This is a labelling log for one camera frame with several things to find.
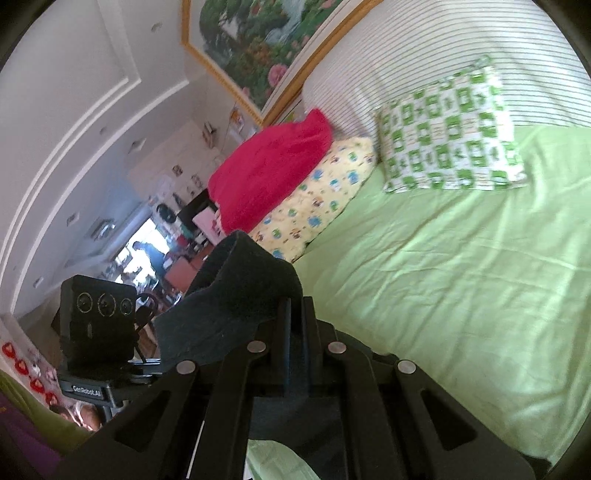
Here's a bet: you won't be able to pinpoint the black pants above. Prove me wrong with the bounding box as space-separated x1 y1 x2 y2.
151 230 352 480

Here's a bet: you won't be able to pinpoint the left forearm green sleeve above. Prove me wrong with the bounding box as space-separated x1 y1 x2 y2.
1 371 92 456

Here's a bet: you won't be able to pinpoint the person's left hand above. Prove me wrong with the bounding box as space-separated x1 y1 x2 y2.
49 402 102 432

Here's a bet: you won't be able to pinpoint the green bed sheet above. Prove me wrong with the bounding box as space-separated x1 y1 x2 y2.
244 124 591 480

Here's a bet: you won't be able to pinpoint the red pillow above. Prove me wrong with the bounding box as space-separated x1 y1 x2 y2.
207 109 332 234

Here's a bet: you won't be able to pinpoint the yellow cartoon print pillow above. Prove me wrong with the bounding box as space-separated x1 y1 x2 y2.
249 137 377 263

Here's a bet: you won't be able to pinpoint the green white patterned pillow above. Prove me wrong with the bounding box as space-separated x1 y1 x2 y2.
376 56 527 193

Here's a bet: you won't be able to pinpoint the framed landscape painting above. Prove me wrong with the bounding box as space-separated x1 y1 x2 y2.
181 1 380 125

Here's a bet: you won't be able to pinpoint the white striped duvet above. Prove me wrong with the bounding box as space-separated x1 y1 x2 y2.
303 1 590 136

